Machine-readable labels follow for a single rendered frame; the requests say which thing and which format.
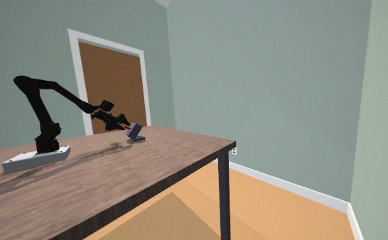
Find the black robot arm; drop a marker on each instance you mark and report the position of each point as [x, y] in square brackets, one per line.
[46, 142]

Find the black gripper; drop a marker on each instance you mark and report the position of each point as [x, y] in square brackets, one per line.
[120, 119]

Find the grey sloped panel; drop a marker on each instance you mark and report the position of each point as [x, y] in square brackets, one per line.
[134, 131]

